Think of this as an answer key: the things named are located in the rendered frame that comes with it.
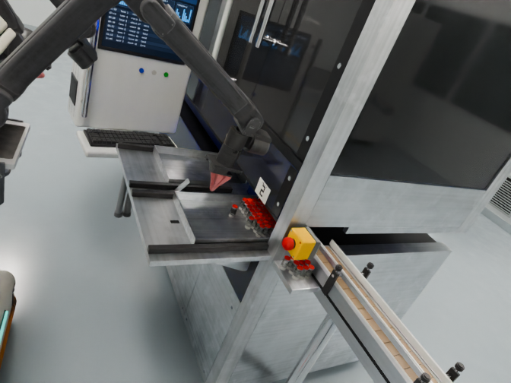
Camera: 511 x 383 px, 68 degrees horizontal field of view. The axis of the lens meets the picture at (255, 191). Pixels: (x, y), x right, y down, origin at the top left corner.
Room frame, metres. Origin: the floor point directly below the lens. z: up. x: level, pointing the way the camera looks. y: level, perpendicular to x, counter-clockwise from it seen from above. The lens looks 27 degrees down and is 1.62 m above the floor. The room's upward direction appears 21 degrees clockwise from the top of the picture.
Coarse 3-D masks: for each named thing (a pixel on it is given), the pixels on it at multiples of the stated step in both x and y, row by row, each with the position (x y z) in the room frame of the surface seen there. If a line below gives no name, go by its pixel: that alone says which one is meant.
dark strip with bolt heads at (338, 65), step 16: (368, 0) 1.09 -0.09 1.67; (368, 16) 1.07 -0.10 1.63; (352, 32) 1.10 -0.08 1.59; (352, 48) 1.08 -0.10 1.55; (336, 64) 1.10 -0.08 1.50; (336, 80) 1.08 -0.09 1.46; (320, 112) 1.09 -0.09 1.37; (304, 144) 1.09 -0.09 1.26; (288, 176) 1.09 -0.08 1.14; (288, 192) 1.07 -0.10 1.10; (272, 208) 1.10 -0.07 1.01
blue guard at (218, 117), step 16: (192, 80) 1.93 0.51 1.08; (192, 96) 1.89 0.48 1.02; (208, 96) 1.73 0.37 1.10; (208, 112) 1.68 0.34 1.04; (224, 112) 1.55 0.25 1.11; (224, 128) 1.52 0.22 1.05; (272, 144) 1.21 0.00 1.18; (240, 160) 1.35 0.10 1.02; (256, 160) 1.26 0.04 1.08; (272, 160) 1.19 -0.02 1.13; (288, 160) 1.12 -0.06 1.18; (256, 176) 1.23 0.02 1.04; (272, 176) 1.16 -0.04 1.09; (272, 192) 1.13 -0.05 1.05
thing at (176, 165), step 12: (156, 156) 1.36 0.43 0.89; (168, 156) 1.43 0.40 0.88; (180, 156) 1.47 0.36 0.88; (192, 156) 1.51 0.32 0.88; (204, 156) 1.54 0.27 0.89; (168, 168) 1.33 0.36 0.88; (180, 168) 1.36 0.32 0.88; (192, 168) 1.40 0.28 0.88; (204, 168) 1.44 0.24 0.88; (168, 180) 1.20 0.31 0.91; (180, 180) 1.22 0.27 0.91; (192, 180) 1.25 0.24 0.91; (204, 180) 1.34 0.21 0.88; (228, 180) 1.42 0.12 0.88
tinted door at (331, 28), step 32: (288, 0) 1.41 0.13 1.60; (320, 0) 1.26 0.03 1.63; (352, 0) 1.15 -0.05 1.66; (288, 32) 1.35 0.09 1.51; (320, 32) 1.22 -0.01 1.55; (288, 64) 1.30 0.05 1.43; (320, 64) 1.17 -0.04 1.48; (256, 96) 1.40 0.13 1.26; (288, 96) 1.24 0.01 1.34; (320, 96) 1.12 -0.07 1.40; (288, 128) 1.19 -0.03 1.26
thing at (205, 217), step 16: (176, 192) 1.13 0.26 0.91; (192, 192) 1.17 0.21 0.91; (176, 208) 1.08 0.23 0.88; (192, 208) 1.12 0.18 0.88; (208, 208) 1.16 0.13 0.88; (224, 208) 1.20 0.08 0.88; (192, 224) 1.03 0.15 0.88; (208, 224) 1.06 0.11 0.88; (224, 224) 1.10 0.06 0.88; (240, 224) 1.14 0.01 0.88; (192, 240) 0.93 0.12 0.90; (208, 240) 0.94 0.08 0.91; (224, 240) 0.98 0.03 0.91; (240, 240) 1.01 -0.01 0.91; (256, 240) 1.05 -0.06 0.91
